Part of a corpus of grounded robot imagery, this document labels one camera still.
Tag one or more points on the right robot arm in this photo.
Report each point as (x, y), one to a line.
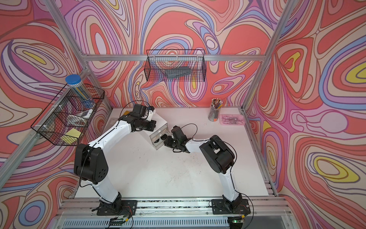
(220, 159)

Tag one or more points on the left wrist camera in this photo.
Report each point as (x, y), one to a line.
(143, 112)

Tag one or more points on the black wire basket back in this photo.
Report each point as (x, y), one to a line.
(159, 60)

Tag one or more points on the black wire basket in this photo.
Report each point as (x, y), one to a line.
(61, 116)
(159, 60)

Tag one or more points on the white drawer cabinet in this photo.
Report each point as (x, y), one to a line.
(160, 131)

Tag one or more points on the pink transparent pencil case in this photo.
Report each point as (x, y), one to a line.
(232, 120)

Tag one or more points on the blue lid pencil jar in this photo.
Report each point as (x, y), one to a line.
(79, 88)

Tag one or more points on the white item in left basket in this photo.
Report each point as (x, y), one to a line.
(85, 114)

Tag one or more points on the black wire basket left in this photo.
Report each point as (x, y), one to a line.
(61, 116)

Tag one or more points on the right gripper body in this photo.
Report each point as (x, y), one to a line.
(172, 142)

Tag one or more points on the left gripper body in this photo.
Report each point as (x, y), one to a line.
(147, 125)

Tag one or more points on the yellow sticky notes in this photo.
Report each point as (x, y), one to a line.
(71, 136)

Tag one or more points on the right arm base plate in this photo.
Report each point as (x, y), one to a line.
(224, 207)

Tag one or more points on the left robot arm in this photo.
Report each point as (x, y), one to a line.
(91, 165)

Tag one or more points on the clear bottom drawer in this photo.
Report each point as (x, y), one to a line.
(161, 142)

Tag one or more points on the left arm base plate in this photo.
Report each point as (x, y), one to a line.
(121, 208)

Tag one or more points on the mesh pen holder cup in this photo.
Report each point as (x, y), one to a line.
(215, 107)

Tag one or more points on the dark object in back basket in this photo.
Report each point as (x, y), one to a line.
(178, 72)

